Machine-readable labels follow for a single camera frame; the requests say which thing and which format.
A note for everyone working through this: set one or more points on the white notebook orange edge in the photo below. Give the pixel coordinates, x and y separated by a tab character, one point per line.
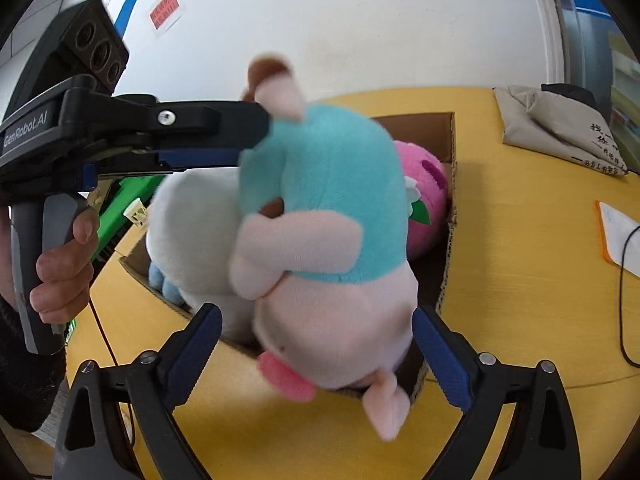
617	225

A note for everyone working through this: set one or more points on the pink strawberry bear plush toy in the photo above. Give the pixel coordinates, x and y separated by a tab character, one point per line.
425	195

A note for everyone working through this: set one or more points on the beige cloth bag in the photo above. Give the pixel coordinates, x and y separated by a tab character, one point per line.
530	125

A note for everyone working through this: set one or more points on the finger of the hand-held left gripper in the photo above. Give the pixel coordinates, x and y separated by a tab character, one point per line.
200	120
200	158

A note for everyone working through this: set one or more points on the black cloth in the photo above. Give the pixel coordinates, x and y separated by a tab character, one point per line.
570	93

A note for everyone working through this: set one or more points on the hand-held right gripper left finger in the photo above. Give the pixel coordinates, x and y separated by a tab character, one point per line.
195	350

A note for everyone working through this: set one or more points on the person's left forearm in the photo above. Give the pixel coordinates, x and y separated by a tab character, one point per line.
25	385

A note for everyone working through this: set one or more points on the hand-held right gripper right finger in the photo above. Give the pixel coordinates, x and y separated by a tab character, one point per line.
440	355

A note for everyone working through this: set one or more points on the cardboard box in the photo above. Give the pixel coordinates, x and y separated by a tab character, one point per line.
430	130

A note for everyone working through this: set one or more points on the pig plush toy teal shirt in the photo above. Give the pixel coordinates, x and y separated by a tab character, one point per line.
330	185

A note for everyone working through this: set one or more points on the white fluffy plush toy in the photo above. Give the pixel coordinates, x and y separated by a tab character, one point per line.
200	230

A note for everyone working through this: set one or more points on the red notice sign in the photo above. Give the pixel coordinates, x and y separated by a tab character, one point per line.
165	10

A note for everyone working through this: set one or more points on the person's left hand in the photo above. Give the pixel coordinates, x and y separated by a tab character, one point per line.
65	280

